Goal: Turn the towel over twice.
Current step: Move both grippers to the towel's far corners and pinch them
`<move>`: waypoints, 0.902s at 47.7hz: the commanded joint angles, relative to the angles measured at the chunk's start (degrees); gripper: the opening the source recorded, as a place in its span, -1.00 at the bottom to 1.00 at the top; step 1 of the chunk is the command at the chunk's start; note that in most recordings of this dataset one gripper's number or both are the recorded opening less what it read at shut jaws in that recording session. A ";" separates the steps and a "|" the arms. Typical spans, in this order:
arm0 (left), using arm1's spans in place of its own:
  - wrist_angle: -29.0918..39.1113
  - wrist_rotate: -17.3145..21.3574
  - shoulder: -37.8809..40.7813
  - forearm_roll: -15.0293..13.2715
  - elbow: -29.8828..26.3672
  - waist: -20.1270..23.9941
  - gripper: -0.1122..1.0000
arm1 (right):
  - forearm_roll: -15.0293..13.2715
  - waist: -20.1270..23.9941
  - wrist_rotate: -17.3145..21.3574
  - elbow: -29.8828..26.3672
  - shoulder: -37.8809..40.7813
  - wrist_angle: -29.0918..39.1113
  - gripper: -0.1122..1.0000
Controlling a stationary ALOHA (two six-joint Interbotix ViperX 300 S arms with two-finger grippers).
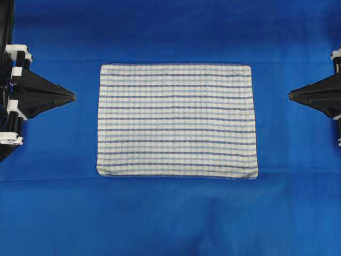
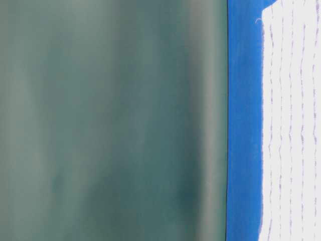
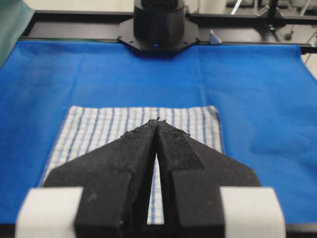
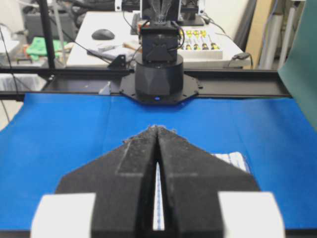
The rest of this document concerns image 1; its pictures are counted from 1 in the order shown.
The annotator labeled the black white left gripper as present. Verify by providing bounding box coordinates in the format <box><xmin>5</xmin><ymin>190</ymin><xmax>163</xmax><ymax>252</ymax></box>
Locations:
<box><xmin>1</xmin><ymin>44</ymin><xmax>76</xmax><ymax>145</ymax></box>

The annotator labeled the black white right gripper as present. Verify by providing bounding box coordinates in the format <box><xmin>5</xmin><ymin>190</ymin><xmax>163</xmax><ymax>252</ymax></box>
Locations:
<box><xmin>288</xmin><ymin>45</ymin><xmax>340</xmax><ymax>146</ymax></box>

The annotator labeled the white blue striped towel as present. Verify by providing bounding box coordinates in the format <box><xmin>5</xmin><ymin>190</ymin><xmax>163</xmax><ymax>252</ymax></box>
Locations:
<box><xmin>96</xmin><ymin>63</ymin><xmax>258</xmax><ymax>179</ymax></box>

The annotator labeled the blue table cloth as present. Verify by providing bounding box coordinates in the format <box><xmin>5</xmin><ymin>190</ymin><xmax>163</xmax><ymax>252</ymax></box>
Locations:
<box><xmin>1</xmin><ymin>1</ymin><xmax>340</xmax><ymax>255</ymax></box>

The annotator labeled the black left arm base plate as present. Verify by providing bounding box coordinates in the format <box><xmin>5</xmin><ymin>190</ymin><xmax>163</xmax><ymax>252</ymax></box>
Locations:
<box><xmin>0</xmin><ymin>0</ymin><xmax>15</xmax><ymax>163</ymax></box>

